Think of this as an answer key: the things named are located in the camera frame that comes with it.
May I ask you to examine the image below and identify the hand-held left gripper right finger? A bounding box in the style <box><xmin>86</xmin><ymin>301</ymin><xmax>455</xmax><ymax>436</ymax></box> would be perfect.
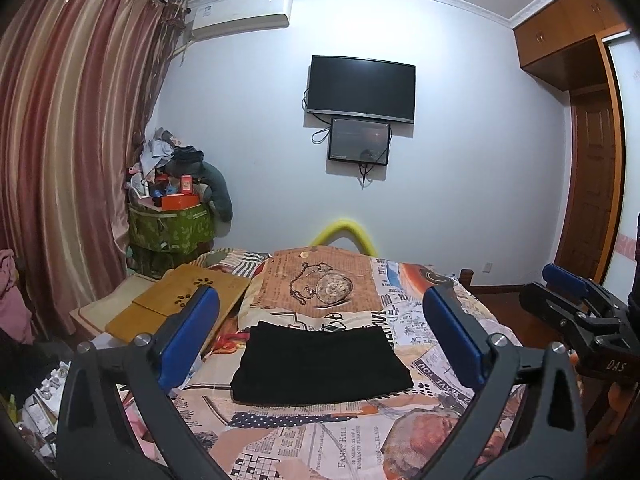
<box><xmin>417</xmin><ymin>286</ymin><xmax>588</xmax><ymax>480</ymax></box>

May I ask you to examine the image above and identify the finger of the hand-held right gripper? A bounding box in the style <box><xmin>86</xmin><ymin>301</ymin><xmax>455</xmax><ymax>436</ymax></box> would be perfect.
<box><xmin>518</xmin><ymin>282</ymin><xmax>621</xmax><ymax>356</ymax></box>
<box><xmin>542</xmin><ymin>262</ymin><xmax>636</xmax><ymax>324</ymax></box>

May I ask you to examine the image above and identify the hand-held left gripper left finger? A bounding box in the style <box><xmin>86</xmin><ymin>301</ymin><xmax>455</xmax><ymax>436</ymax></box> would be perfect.
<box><xmin>55</xmin><ymin>285</ymin><xmax>236</xmax><ymax>480</ymax></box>

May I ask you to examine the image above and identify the black elephant print t-shirt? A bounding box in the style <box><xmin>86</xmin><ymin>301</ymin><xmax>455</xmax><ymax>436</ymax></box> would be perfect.
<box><xmin>230</xmin><ymin>322</ymin><xmax>415</xmax><ymax>406</ymax></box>

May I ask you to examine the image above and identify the pile of mixed clothes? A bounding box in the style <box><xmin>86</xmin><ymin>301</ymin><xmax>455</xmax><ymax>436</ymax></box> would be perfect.
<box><xmin>127</xmin><ymin>127</ymin><xmax>173</xmax><ymax>196</ymax></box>

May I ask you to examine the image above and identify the bamboo lap desk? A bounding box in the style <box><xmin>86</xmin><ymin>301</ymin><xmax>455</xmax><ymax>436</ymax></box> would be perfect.
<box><xmin>105</xmin><ymin>263</ymin><xmax>253</xmax><ymax>346</ymax></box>

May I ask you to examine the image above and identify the brown wooden door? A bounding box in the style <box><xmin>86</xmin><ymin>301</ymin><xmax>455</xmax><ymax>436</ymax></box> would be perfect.
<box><xmin>555</xmin><ymin>87</ymin><xmax>623</xmax><ymax>283</ymax></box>

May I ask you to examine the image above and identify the beige flat board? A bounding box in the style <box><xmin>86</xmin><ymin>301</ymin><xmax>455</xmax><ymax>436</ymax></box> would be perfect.
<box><xmin>69</xmin><ymin>272</ymin><xmax>156</xmax><ymax>336</ymax></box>

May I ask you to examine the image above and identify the green fabric storage box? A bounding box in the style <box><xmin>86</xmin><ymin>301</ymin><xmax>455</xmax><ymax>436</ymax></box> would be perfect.
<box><xmin>127</xmin><ymin>201</ymin><xmax>217</xmax><ymax>276</ymax></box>

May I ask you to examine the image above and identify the orange cardboard box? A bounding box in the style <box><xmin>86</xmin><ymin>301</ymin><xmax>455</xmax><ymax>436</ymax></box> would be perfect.
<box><xmin>161</xmin><ymin>194</ymin><xmax>201</xmax><ymax>211</ymax></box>

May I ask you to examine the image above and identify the yellow foam tube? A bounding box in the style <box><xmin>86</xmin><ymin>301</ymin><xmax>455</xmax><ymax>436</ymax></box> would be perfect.
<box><xmin>311</xmin><ymin>218</ymin><xmax>375</xmax><ymax>256</ymax></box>

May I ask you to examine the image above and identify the white heart print wardrobe door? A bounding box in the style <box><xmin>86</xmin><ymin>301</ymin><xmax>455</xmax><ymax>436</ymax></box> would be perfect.
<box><xmin>602</xmin><ymin>25</ymin><xmax>640</xmax><ymax>271</ymax></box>

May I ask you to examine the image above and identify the pile of printed papers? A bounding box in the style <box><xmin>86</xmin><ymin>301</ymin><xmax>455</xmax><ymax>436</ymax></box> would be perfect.
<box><xmin>15</xmin><ymin>360</ymin><xmax>76</xmax><ymax>461</ymax></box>

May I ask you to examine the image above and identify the black crumpled cloth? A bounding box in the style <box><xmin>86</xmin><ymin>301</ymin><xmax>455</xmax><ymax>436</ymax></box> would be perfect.
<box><xmin>171</xmin><ymin>145</ymin><xmax>206</xmax><ymax>163</ymax></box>

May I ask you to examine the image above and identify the pink cloth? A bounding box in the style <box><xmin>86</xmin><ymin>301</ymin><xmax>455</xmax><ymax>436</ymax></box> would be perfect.
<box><xmin>0</xmin><ymin>247</ymin><xmax>36</xmax><ymax>346</ymax></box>

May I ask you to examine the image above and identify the red striped curtain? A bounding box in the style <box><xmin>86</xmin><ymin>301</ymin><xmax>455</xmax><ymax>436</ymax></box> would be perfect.
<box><xmin>0</xmin><ymin>0</ymin><xmax>188</xmax><ymax>346</ymax></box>

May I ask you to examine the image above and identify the white air conditioner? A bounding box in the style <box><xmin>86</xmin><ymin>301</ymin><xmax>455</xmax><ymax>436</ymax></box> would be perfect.
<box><xmin>189</xmin><ymin>0</ymin><xmax>292</xmax><ymax>42</ymax></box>

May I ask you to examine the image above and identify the small black wall monitor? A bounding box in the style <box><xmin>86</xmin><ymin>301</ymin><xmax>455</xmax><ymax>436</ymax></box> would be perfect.
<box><xmin>327</xmin><ymin>116</ymin><xmax>392</xmax><ymax>166</ymax></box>

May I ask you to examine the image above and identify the black wall television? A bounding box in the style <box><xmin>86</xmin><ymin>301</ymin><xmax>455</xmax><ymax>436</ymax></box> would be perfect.
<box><xmin>306</xmin><ymin>54</ymin><xmax>417</xmax><ymax>125</ymax></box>

